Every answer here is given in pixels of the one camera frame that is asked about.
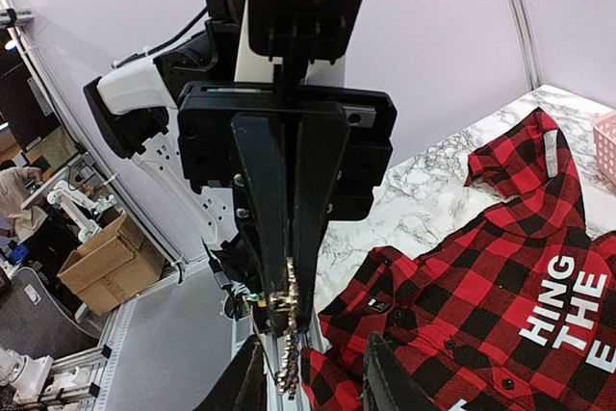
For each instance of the cardboard box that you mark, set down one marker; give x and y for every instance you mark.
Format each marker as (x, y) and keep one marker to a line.
(113, 266)

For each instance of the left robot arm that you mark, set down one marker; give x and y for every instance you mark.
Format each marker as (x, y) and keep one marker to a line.
(139, 100)

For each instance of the pink plastic basket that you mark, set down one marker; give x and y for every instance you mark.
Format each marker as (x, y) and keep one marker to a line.
(604, 129)

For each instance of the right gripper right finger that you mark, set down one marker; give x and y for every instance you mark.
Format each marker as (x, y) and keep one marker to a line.
(387, 386)

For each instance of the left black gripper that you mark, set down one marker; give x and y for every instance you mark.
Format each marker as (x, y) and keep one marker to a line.
(320, 150)

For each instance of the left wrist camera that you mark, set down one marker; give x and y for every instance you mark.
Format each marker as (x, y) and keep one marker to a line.
(281, 38)

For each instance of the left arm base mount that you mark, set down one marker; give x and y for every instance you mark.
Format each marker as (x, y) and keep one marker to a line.
(237, 275)

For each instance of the red black plaid shirt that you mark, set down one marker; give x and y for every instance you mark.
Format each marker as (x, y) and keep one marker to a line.
(514, 311)

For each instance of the grey office chair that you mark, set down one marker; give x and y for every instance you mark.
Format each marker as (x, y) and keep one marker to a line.
(34, 323)

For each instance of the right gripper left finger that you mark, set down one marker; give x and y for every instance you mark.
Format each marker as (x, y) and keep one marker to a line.
(242, 386)

